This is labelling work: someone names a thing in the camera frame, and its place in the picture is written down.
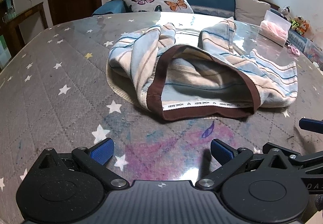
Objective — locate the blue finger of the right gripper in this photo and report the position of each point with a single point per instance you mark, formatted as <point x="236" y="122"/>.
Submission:
<point x="308" y="124"/>

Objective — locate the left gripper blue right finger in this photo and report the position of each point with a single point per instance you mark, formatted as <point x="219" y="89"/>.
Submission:
<point x="232" y="162"/>

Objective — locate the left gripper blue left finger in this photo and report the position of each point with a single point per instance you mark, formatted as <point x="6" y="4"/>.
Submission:
<point x="93" y="161"/>

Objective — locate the blue beige striped shirt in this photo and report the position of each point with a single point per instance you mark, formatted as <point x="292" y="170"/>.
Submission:
<point x="178" y="81"/>

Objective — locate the clear storage bin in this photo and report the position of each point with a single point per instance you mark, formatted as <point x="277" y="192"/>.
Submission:
<point x="313" y="52"/>

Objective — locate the grey star tablecloth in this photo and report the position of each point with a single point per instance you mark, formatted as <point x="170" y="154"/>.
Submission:
<point x="54" y="93"/>

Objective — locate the pink scissors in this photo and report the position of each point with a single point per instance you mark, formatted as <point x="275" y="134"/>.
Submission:
<point x="293" y="50"/>

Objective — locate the orange yellow plush toys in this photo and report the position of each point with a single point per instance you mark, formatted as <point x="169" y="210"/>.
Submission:
<point x="299" y="25"/>

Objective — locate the clear box pink contents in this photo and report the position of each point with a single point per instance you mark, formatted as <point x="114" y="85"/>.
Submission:
<point x="275" y="28"/>

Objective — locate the black white plush toy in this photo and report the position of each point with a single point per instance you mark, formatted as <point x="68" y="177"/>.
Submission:
<point x="285" y="12"/>

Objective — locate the beige cushion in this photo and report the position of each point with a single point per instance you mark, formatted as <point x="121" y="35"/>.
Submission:
<point x="251" y="11"/>

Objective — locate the blue sofa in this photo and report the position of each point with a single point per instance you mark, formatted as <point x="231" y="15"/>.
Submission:
<point x="219" y="8"/>

